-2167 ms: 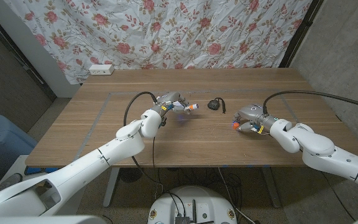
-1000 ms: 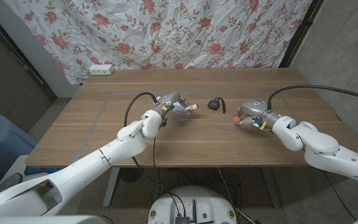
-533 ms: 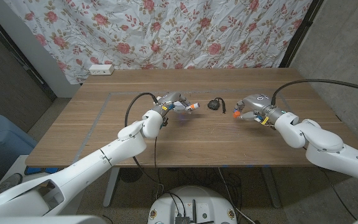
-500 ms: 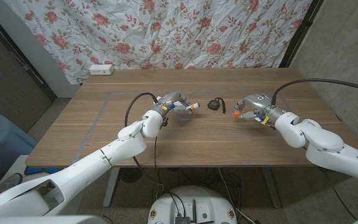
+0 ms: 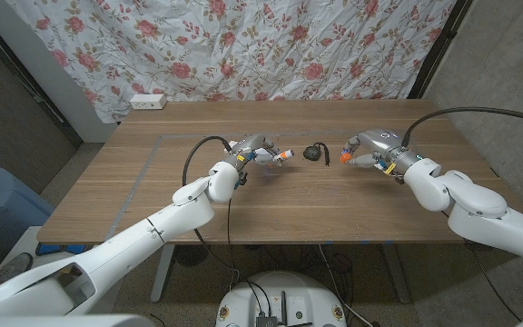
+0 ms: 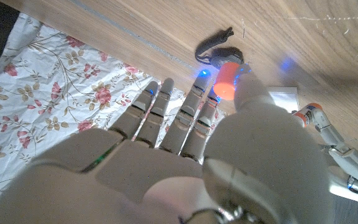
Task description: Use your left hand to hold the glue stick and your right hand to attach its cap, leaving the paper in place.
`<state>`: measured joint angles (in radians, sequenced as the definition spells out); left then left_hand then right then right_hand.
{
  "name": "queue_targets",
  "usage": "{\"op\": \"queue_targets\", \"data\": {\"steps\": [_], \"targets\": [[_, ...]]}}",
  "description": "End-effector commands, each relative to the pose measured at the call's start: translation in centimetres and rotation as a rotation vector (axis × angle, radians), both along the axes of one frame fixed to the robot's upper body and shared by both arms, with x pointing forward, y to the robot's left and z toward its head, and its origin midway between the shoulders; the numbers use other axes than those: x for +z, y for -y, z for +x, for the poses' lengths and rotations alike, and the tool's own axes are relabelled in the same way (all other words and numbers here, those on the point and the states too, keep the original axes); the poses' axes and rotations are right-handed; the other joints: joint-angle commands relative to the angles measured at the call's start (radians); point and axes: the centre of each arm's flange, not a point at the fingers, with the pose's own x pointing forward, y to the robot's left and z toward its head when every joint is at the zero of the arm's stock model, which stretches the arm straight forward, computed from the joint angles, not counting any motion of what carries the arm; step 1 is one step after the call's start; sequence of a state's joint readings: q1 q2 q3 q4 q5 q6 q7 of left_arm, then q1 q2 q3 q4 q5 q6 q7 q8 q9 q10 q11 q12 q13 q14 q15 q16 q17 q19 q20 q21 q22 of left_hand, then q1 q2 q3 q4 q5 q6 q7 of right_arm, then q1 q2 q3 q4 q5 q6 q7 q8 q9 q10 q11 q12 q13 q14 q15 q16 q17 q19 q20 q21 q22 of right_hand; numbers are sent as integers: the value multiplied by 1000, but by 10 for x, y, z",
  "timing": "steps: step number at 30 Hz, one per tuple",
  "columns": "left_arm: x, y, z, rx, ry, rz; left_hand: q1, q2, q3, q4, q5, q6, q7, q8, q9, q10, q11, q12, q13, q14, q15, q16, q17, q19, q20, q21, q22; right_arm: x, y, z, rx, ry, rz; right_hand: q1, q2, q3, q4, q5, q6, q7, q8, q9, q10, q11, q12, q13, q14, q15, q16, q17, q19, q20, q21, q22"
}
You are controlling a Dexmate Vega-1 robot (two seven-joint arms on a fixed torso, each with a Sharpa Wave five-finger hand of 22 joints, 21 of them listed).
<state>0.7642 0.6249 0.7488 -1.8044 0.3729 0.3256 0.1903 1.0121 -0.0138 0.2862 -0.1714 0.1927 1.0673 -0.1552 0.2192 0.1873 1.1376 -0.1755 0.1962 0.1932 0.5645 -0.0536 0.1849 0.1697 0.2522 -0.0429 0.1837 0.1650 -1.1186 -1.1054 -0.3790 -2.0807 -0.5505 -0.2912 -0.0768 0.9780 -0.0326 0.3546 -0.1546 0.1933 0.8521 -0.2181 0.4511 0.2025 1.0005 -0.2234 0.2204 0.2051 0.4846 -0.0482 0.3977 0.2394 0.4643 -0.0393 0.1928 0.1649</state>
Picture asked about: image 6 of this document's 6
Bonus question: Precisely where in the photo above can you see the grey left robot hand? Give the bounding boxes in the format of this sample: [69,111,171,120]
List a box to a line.
[309,107,358,208]

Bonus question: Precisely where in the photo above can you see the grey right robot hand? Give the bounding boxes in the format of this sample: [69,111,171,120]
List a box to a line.
[0,63,335,224]

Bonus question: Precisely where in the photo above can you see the orange blue white glue stick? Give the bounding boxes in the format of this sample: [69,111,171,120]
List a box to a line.
[292,103,323,128]

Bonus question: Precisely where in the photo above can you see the orange glue stick cap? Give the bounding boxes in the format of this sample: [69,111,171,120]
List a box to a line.
[213,62,241,101]

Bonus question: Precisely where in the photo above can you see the flat white cardboard box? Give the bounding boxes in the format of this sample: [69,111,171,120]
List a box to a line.
[267,86,300,113]

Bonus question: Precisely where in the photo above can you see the floral backdrop cloth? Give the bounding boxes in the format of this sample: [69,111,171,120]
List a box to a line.
[0,12,226,215]

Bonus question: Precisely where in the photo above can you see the black round case with strap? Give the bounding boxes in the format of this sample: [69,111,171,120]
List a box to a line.
[195,27,245,70]

